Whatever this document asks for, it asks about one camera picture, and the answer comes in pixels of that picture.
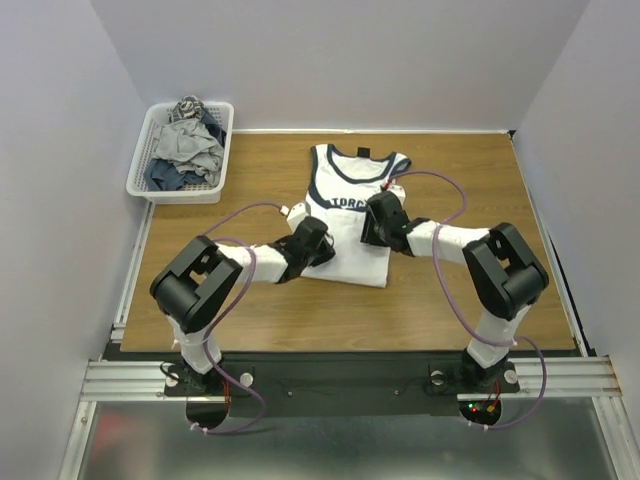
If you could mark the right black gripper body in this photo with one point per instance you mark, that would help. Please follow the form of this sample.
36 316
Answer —
370 232

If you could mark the white plastic basket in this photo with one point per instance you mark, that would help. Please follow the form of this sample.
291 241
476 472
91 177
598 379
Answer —
218 118

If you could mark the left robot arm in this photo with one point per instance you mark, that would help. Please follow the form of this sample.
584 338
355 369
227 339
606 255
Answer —
207 279

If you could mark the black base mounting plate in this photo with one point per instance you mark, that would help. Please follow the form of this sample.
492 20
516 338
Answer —
310 384

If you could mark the navy blue tank top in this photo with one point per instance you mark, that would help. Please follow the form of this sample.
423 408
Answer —
161 175

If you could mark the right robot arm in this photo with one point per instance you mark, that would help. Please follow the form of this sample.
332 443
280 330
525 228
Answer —
507 276

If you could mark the patterned dark tank top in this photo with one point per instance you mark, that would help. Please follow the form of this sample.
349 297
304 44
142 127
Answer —
187 108

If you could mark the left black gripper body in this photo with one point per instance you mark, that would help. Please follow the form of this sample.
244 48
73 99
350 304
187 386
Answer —
321 256

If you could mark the white printed tank top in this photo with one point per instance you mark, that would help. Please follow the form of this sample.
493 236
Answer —
338 189

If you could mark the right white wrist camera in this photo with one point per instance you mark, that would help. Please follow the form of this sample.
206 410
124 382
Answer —
396 189

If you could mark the grey tank top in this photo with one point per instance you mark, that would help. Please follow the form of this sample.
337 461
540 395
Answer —
189 146

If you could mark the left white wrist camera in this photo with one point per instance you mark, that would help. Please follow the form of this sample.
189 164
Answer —
295 215

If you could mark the aluminium frame rail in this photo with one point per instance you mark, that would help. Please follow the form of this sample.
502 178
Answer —
123 381

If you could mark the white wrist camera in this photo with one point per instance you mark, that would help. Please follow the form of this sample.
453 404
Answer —
295 215
396 189

